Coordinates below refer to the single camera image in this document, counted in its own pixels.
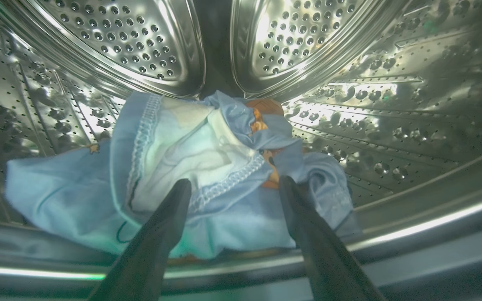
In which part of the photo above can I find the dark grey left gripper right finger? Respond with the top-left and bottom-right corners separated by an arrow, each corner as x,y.
279,175 -> 387,301

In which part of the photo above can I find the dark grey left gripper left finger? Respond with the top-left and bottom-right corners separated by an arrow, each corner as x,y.
87,179 -> 192,301

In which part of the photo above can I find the blue garment with small orange prints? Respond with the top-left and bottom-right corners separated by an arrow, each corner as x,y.
5,91 -> 302,260

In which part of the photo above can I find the blue garment with large cartoon print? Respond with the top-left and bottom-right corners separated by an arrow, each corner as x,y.
205,91 -> 363,247

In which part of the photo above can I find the white front-load washing machine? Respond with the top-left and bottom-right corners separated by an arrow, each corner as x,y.
0,0 -> 482,301

